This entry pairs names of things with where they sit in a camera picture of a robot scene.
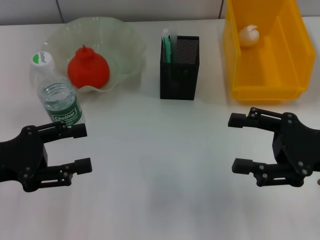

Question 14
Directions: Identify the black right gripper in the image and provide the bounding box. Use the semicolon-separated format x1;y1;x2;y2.
227;107;320;188

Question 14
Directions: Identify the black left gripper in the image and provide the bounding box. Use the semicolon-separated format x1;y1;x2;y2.
0;121;93;193

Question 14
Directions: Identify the clear plastic water bottle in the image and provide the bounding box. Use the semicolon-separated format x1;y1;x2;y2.
29;51;86;128

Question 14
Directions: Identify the red tomato-shaped object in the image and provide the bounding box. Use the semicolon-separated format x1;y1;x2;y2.
67;44;111;90

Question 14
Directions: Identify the white paper ball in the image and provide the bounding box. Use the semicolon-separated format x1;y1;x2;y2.
238;24;260;48

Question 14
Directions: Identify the green utility knife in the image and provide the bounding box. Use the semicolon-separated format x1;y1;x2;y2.
161;28;172;65

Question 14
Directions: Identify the black mesh pen holder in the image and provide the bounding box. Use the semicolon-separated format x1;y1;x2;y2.
159;35;200;101

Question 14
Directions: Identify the green glass fruit plate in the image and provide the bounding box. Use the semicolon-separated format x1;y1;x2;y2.
46;16;147;95

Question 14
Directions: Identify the yellow plastic storage bin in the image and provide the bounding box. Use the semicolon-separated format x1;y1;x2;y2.
223;0;316;105

